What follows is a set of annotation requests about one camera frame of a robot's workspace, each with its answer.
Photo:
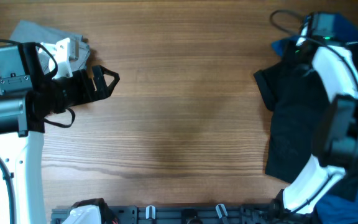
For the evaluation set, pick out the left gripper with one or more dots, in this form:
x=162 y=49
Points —
x=104 y=91

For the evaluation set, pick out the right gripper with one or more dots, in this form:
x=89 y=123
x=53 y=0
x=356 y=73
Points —
x=288 y=55

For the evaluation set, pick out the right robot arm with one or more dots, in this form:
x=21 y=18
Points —
x=335 y=143

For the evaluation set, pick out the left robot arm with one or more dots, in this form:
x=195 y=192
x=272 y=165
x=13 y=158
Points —
x=23 y=116

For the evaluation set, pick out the black garment under shirt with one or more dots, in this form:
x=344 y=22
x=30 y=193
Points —
x=299 y=104

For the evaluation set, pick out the folded grey shorts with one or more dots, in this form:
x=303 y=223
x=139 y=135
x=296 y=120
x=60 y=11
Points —
x=20 y=57

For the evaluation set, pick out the blue polo shirt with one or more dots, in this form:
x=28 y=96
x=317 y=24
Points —
x=330 y=208

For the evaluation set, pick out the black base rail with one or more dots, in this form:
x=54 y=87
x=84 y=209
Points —
x=244 y=214

